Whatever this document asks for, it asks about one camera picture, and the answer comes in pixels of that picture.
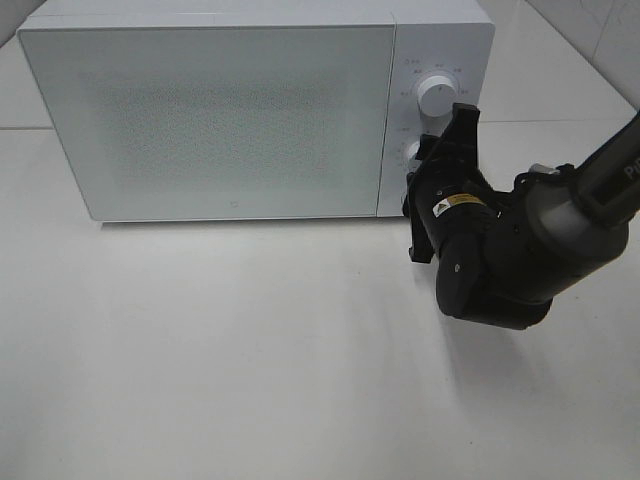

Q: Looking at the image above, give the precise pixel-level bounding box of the white microwave door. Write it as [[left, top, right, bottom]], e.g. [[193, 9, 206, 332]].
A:
[[20, 26, 394, 222]]

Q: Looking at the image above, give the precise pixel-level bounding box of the white control knob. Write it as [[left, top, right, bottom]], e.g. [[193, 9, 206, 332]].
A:
[[415, 72, 458, 118], [403, 140, 422, 174]]

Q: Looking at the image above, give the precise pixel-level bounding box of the white microwave oven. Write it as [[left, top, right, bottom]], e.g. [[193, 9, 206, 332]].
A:
[[17, 1, 495, 218]]

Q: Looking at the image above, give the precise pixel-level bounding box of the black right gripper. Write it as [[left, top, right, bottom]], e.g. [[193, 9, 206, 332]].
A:
[[403, 103, 498, 263]]

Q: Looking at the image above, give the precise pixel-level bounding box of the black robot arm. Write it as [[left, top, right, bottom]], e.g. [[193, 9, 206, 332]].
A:
[[403, 103, 639, 330]]

